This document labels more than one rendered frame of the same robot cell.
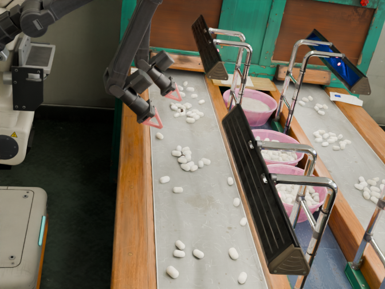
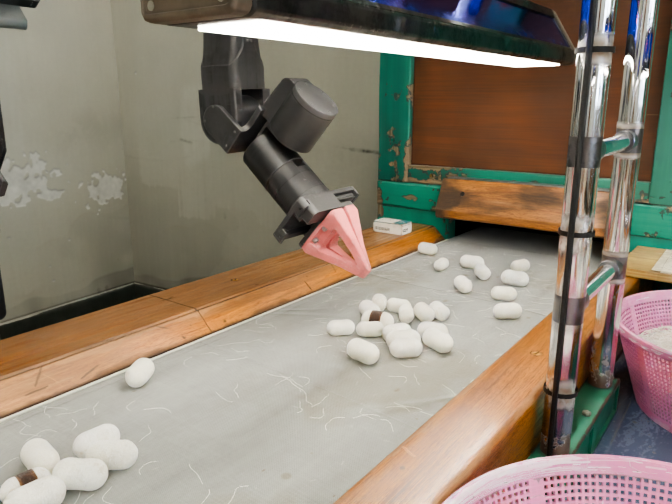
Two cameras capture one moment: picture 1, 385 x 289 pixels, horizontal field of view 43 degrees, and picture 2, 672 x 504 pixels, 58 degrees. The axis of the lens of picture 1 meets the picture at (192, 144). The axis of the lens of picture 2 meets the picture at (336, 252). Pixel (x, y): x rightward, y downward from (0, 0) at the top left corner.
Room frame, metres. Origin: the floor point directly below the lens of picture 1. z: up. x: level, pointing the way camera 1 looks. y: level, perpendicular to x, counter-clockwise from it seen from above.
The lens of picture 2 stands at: (1.48, -0.36, 1.00)
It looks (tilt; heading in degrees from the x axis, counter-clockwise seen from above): 14 degrees down; 47
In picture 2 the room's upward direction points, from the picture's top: straight up
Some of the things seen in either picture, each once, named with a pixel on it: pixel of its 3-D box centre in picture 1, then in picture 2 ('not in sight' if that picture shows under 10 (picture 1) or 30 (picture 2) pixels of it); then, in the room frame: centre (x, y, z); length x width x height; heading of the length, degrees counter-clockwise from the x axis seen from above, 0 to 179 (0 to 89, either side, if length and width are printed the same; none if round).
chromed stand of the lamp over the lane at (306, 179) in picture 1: (273, 231); not in sight; (1.02, -0.25, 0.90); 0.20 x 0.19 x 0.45; 10
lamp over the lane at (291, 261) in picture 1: (258, 171); not in sight; (1.01, -0.17, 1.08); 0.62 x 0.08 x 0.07; 10
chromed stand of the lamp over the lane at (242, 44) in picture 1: (219, 85); (509, 208); (1.97, -0.07, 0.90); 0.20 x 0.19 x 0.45; 10
